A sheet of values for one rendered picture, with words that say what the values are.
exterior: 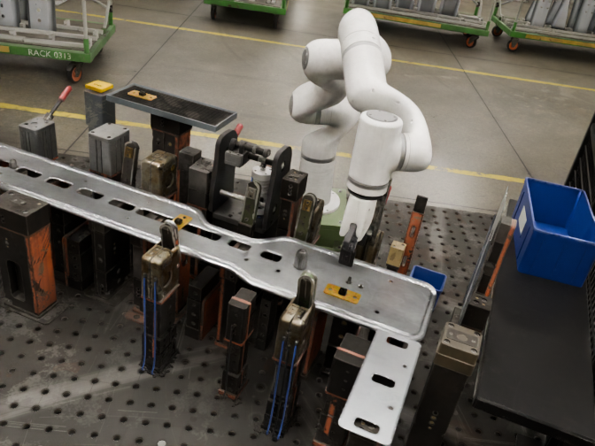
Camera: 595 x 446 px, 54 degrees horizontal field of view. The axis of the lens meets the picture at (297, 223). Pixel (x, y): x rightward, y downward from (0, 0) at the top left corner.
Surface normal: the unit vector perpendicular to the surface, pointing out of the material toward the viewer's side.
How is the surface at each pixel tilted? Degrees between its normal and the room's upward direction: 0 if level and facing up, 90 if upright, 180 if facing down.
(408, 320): 0
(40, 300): 90
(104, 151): 90
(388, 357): 0
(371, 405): 0
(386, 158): 89
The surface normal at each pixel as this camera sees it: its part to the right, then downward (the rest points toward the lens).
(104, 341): 0.14, -0.84
